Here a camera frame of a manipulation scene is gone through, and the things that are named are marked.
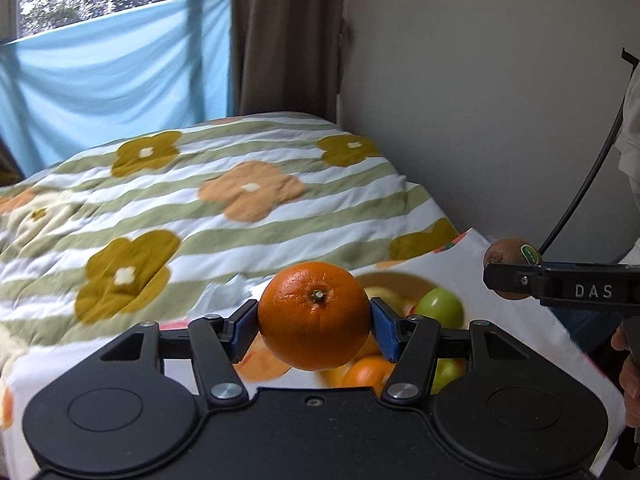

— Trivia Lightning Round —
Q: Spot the blue window cloth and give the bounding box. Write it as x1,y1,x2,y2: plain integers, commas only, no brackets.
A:
1,0,231,176

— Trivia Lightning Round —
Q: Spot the person right hand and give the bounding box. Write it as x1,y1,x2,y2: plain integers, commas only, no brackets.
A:
611,326,640,429

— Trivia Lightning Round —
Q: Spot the brown kiwi with sticker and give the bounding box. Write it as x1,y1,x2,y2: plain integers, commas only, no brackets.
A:
483,237,542,268

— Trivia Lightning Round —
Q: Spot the small mandarin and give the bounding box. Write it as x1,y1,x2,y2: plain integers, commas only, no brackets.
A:
352,333,382,362

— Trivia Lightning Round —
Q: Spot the yellow pear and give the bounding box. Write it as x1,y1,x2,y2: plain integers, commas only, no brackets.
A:
364,286,414,318

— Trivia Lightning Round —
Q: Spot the white hanging garment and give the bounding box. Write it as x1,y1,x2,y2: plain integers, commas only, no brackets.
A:
615,68,640,203

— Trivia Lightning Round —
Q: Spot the floral striped quilt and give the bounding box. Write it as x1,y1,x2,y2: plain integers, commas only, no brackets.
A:
1,113,457,364

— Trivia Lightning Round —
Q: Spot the green apple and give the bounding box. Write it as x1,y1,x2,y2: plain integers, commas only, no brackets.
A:
413,287,464,330
431,359,465,394

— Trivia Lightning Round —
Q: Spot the black cable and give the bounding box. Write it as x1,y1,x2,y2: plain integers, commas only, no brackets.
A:
537,46,640,256

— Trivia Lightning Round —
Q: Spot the orange mandarin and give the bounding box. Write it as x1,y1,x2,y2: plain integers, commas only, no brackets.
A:
258,262,371,372

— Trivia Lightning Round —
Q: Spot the cream yellow oval bowl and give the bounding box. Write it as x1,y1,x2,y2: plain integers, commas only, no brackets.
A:
356,270,439,307

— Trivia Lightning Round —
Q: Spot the large orange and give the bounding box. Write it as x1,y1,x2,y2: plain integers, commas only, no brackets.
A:
338,356,395,396

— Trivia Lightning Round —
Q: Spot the brown curtain right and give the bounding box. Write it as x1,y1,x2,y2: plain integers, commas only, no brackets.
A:
231,0,344,122

